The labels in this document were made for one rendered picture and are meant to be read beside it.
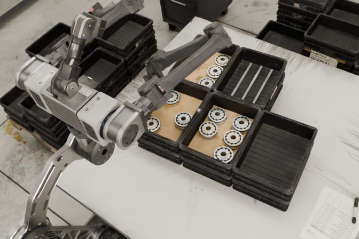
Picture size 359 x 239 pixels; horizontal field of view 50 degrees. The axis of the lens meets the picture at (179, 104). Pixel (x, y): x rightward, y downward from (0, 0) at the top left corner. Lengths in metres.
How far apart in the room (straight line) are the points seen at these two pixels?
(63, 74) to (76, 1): 3.30
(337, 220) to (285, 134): 0.49
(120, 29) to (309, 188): 2.03
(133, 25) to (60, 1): 1.60
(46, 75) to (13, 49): 2.80
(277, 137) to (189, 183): 0.53
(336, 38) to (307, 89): 0.79
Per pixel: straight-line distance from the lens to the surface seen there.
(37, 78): 1.62
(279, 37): 3.50
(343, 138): 2.36
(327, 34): 3.24
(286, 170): 2.03
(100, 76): 3.17
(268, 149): 2.08
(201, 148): 2.07
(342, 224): 2.10
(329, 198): 2.15
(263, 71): 2.43
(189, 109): 2.23
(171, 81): 1.50
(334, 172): 2.23
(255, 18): 4.10
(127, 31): 3.33
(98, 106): 1.42
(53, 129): 2.82
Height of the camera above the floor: 2.58
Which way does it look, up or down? 51 degrees down
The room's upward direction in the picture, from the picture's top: 9 degrees counter-clockwise
